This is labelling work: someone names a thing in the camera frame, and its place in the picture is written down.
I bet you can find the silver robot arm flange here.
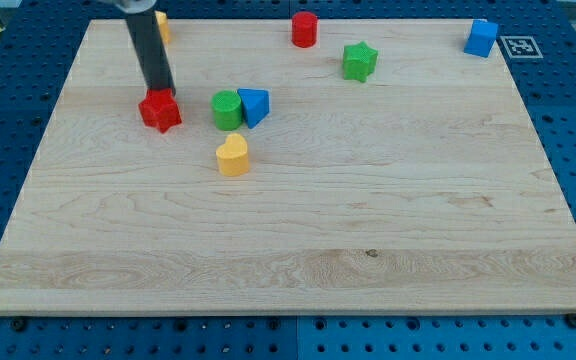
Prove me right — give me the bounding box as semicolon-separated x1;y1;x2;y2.
98;0;157;14

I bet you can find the blue triangle block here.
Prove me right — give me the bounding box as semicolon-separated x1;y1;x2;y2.
237;88;270;129

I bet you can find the yellow heart block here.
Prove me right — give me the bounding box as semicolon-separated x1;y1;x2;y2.
216;133;250;177

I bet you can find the green cylinder block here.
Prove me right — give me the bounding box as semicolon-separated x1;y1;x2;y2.
211;90;243;131

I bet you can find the wooden board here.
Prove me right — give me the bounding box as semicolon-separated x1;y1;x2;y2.
0;19;576;317

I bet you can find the green star block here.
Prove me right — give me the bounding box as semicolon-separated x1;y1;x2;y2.
342;41;379;83

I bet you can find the red star block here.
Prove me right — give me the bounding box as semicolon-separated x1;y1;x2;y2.
138;88;182;133

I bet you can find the red cylinder block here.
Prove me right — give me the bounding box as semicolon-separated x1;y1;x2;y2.
291;11;318;48

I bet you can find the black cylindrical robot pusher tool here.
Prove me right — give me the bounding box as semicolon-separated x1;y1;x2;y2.
125;9;176;95

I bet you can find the yellow block behind tool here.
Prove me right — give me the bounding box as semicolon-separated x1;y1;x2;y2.
155;11;170;45

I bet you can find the blue cube block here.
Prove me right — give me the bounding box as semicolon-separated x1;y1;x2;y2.
463;19;499;58

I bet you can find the white fiducial marker tag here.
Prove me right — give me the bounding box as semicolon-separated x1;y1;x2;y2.
500;35;543;59

